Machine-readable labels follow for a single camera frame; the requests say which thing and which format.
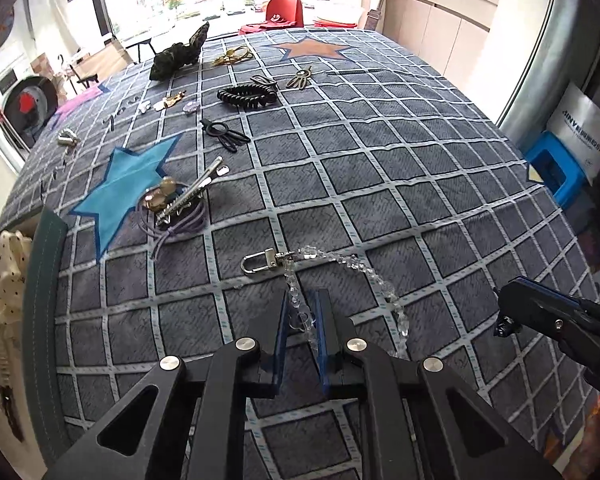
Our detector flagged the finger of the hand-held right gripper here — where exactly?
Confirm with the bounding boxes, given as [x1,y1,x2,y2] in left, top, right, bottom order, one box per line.
[496,276,581,313]
[494,305,576,356]

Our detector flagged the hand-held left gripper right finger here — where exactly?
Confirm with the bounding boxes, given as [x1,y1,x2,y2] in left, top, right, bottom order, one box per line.
[314,287,561,480]

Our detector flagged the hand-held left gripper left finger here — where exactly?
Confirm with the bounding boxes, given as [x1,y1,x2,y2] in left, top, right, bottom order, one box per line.
[45,290,291,480]

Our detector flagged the clear bead chain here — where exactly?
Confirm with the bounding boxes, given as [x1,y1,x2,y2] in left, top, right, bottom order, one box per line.
[241,245,412,361]

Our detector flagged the grey green jewelry box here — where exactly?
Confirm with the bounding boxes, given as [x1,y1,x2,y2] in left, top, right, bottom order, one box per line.
[0,206,70,468]

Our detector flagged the white polka dot scrunchie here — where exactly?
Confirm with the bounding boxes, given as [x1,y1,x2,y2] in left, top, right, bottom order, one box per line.
[0,230,33,331]

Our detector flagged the blue plastic stool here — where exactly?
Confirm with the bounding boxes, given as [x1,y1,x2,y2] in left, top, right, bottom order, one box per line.
[524,131,593,208]

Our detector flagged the silver rhinestone hair clip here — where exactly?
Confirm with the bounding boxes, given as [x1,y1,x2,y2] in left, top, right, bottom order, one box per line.
[155,156,229,231]

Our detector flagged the grey checked star blanket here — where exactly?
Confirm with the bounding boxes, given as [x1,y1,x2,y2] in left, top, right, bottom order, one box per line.
[0,27,600,480]

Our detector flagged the white paper bag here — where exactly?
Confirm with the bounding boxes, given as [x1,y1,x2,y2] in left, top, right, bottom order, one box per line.
[546,81,600,187]

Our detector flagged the black loop hair clip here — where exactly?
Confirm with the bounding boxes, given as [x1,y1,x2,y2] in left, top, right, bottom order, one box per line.
[200,118,252,153]

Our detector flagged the grey refrigerator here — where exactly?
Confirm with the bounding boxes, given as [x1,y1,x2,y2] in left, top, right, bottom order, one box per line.
[495,0,600,131]

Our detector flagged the bronze hair clip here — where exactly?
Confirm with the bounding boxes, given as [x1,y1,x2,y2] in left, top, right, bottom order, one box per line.
[286,66,315,89]

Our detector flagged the small gold earring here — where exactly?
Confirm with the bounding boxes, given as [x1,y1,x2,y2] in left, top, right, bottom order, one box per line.
[152,91,187,110]

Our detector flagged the gold hair clip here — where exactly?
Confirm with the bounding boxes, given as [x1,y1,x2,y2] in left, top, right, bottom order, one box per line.
[211,44,256,67]

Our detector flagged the beige cabinet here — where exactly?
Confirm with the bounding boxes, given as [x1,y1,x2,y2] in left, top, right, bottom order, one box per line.
[380,0,498,68]

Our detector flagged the dark floral scrunchie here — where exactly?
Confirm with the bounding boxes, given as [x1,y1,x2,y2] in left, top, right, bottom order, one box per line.
[149,22,211,81]

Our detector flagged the red chair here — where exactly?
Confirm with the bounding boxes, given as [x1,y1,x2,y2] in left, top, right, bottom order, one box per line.
[265,0,305,27]

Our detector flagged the wooden table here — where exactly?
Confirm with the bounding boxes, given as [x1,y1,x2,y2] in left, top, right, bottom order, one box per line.
[72,40,133,81]

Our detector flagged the white washing machine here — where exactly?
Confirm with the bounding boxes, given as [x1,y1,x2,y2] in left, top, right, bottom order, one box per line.
[0,65,61,161]

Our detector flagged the purple hair tie beige beads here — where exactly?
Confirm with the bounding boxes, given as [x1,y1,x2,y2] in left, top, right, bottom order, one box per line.
[137,176,211,260]

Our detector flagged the black spiral hair tie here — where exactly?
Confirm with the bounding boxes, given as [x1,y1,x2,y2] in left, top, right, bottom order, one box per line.
[216,85,279,109]

